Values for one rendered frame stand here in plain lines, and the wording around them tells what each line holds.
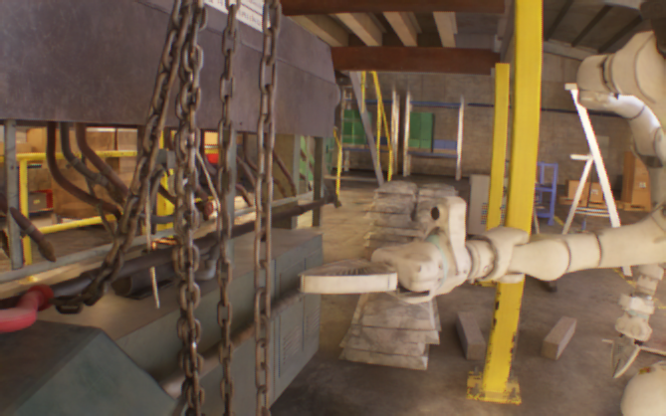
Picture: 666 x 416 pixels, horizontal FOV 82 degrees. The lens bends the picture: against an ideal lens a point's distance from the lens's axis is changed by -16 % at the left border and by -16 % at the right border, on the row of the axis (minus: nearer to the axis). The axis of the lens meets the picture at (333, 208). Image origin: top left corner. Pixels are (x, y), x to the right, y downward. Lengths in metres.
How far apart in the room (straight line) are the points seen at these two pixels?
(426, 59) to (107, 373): 3.60
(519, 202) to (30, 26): 1.62
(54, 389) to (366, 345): 1.93
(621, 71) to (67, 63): 1.07
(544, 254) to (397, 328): 1.47
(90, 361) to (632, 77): 0.97
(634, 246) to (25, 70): 1.04
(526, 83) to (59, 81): 1.53
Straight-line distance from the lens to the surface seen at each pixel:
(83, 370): 0.37
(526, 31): 1.85
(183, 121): 0.43
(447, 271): 0.61
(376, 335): 2.16
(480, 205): 5.17
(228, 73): 0.46
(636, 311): 1.42
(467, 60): 3.78
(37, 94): 0.86
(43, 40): 0.88
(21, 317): 0.39
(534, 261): 0.74
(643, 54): 1.02
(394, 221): 3.93
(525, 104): 1.80
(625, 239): 0.80
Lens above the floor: 1.00
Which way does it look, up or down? 8 degrees down
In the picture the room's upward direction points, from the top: 3 degrees clockwise
